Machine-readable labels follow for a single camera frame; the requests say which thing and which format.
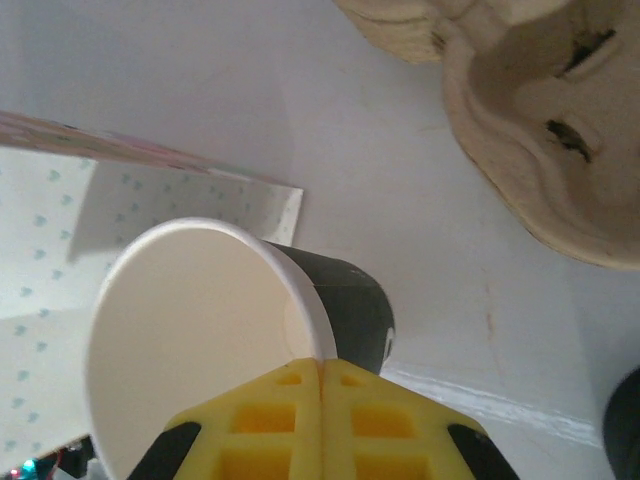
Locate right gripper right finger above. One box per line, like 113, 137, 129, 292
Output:
321, 359, 522, 480

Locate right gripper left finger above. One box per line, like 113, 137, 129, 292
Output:
127, 357, 322, 480

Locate black paper coffee cup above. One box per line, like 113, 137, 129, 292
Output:
84, 216, 396, 480

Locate cartoon print gift bag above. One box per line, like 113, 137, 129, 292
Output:
0, 110, 305, 459

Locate brown pulp cup carrier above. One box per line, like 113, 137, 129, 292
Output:
333, 0, 640, 274

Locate arm base controller board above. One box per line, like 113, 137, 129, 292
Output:
0, 433, 97, 480

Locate black plastic cup lid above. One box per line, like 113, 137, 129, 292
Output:
602, 368, 640, 480

